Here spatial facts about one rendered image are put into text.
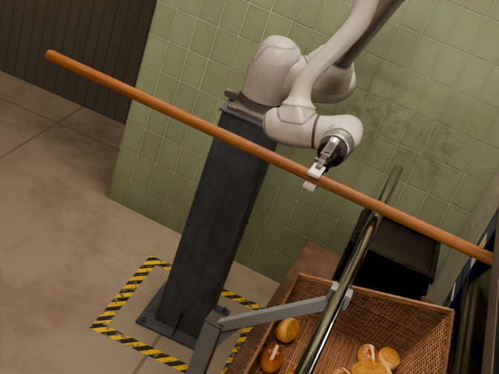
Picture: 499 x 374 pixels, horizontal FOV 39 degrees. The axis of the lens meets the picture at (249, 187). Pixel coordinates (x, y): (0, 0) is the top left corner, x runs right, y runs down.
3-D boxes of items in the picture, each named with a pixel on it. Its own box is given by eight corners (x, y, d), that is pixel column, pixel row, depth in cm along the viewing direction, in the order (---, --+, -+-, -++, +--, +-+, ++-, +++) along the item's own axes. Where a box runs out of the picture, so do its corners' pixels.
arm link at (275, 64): (234, 82, 253) (253, 25, 242) (279, 90, 260) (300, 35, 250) (248, 103, 240) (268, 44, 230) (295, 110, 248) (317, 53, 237)
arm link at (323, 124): (354, 163, 200) (310, 156, 204) (365, 145, 213) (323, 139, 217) (359, 128, 195) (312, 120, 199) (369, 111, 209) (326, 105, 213)
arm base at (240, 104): (231, 89, 262) (235, 76, 259) (286, 112, 259) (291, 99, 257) (215, 104, 246) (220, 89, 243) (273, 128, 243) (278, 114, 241)
